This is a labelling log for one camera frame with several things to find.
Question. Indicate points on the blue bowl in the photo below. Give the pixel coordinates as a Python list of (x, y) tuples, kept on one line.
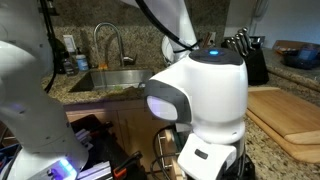
[(301, 56)]

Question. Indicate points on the dark green glass bottle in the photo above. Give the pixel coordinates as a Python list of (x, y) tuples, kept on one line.
[(60, 60)]

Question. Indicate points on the black robot cart with clamps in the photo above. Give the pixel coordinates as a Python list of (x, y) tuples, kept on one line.
[(100, 143)]

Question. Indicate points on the wooden cabinet doors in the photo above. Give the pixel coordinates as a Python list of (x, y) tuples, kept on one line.
[(133, 123)]

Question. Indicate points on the orange sponge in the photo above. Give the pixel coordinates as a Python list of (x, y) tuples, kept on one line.
[(103, 66)]

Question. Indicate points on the black knife block with knives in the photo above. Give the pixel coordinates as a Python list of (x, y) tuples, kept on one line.
[(256, 66)]

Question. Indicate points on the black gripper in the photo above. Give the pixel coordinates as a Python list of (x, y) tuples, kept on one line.
[(246, 168)]

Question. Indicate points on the white wall outlet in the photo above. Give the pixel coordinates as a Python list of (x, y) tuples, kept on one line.
[(69, 43)]

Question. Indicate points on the steel cutlery bunch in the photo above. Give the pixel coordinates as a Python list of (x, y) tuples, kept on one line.
[(206, 38)]

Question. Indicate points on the small dark bottle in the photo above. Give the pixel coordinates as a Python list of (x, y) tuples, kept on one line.
[(70, 65)]

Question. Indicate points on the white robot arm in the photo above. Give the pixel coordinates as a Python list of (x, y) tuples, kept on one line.
[(213, 93)]

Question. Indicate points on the large wooden cutting board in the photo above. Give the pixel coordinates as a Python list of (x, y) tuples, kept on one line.
[(273, 140)]

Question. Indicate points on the clear soap bottle blue label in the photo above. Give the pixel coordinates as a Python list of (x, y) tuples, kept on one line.
[(82, 62)]

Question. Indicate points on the stainless steel sink basin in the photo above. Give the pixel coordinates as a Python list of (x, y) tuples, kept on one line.
[(110, 80)]

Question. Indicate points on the stainless steel tap spout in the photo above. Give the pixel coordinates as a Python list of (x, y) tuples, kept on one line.
[(119, 43)]

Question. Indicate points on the white plate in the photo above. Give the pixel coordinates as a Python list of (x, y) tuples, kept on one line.
[(166, 50)]

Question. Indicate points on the small wooden cutting board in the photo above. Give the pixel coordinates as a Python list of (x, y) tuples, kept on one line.
[(283, 113)]

